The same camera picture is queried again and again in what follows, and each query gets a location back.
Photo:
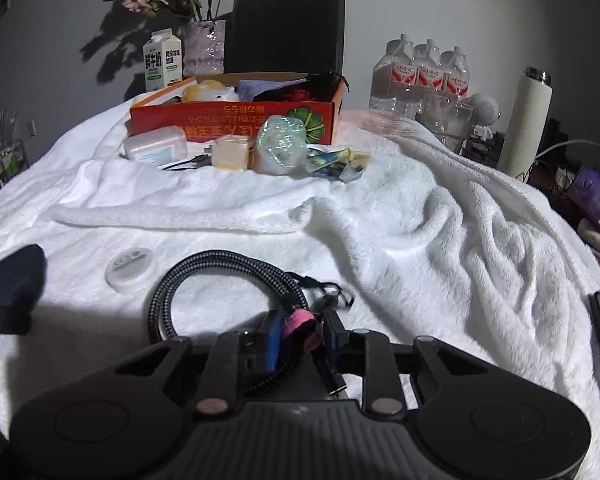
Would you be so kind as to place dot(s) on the cream power adapter plug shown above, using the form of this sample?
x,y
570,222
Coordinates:
x,y
232,152

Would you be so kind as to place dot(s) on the white round speaker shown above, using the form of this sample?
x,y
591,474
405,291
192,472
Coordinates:
x,y
486,113

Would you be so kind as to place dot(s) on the black paper shopping bag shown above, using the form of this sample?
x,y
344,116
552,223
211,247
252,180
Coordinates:
x,y
285,36

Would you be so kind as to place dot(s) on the pack of water bottles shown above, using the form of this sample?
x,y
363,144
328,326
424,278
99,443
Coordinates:
x,y
407,73

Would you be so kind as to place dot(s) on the blue yellow snack packets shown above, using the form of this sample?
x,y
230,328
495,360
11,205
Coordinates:
x,y
344,165

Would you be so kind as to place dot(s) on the white fluffy blanket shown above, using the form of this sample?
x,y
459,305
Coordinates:
x,y
427,241

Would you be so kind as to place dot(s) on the clear glass measuring cup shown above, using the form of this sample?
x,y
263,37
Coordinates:
x,y
448,118

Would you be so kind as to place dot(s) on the yellow white plush toy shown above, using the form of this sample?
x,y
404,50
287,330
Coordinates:
x,y
209,91

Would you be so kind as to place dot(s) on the dark navy pouch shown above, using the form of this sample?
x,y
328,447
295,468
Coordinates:
x,y
22,281

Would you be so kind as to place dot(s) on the iridescent wrapped ball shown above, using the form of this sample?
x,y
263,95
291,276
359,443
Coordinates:
x,y
280,147

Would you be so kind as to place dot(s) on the white thermos bottle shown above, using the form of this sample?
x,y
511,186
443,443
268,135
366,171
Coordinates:
x,y
526,123

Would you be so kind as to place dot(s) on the round translucent lid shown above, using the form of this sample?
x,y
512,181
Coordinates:
x,y
128,271

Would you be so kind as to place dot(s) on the white milk carton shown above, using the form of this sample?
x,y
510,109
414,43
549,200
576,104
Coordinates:
x,y
163,60

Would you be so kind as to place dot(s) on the lilac glass vase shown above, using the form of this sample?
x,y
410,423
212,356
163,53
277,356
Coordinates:
x,y
203,47

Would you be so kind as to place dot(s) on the red fabric rose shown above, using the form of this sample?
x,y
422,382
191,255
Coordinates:
x,y
298,94

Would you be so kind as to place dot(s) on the purple package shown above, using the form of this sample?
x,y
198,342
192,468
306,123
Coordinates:
x,y
584,191

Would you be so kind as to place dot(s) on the light blue knitted cloth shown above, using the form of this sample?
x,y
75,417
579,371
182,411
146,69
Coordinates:
x,y
248,89

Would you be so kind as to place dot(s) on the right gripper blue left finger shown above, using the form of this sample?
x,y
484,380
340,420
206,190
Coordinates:
x,y
237,364

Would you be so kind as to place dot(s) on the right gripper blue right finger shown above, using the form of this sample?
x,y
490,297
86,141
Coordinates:
x,y
369,355

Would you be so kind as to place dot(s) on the red orange cardboard box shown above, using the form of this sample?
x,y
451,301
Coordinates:
x,y
206,121

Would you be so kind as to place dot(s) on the translucent white plastic case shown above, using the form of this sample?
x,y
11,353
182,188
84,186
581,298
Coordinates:
x,y
157,147

